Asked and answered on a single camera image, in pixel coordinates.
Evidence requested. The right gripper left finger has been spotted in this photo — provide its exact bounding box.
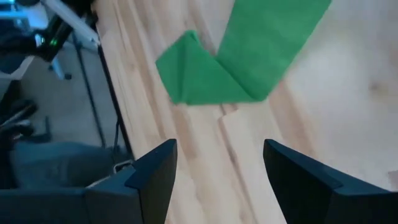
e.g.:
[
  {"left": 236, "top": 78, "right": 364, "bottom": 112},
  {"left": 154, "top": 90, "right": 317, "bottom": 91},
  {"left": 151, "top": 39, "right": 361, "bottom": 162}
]
[{"left": 85, "top": 139, "right": 178, "bottom": 224}]

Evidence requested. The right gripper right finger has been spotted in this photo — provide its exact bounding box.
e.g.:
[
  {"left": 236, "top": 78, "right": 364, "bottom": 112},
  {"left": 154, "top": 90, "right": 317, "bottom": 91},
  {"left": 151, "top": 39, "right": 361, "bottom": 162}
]
[{"left": 264, "top": 139, "right": 398, "bottom": 224}]

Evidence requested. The green elastic bandage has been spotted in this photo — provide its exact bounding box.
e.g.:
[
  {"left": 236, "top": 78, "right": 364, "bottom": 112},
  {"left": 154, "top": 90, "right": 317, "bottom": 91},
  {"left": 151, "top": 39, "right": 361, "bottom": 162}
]
[{"left": 155, "top": 0, "right": 333, "bottom": 106}]

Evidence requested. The person's leg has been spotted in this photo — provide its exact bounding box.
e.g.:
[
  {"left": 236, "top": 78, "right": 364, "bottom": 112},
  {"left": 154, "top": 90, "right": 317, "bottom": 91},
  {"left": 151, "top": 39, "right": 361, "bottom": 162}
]
[{"left": 9, "top": 141, "right": 115, "bottom": 190}]

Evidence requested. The silver bracket bar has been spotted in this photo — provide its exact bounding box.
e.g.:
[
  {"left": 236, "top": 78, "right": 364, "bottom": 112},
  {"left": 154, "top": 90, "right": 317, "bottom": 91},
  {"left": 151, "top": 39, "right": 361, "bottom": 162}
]
[{"left": 43, "top": 0, "right": 101, "bottom": 52}]

